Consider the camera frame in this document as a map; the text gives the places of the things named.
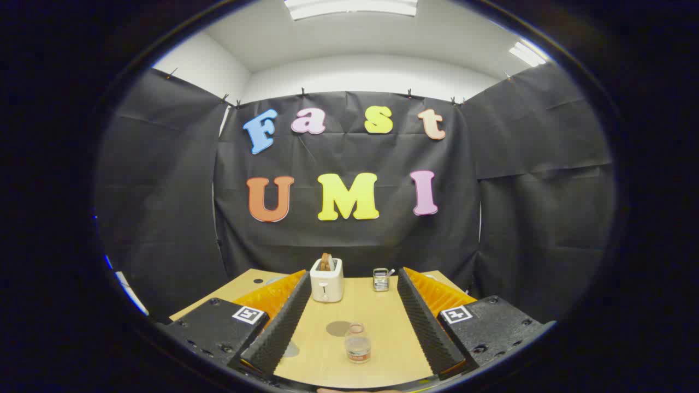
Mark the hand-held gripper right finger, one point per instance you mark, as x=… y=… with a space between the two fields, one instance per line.
x=426 y=322

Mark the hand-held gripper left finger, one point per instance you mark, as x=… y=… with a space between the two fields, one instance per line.
x=284 y=327

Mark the round brown coaster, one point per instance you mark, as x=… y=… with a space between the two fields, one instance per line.
x=335 y=328

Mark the clear plastic juice bottle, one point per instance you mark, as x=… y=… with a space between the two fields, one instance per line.
x=357 y=346

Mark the wooden table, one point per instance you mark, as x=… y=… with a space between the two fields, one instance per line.
x=377 y=327

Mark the white toaster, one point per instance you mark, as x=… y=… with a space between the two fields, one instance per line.
x=326 y=284

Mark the small metal mesh basket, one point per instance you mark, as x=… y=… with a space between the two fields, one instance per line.
x=380 y=281

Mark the brown toast slice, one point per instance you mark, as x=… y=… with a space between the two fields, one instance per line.
x=326 y=262

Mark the small ceiling light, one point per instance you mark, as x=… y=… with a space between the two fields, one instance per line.
x=527 y=54

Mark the long ceiling light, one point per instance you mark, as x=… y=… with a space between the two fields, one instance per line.
x=349 y=6

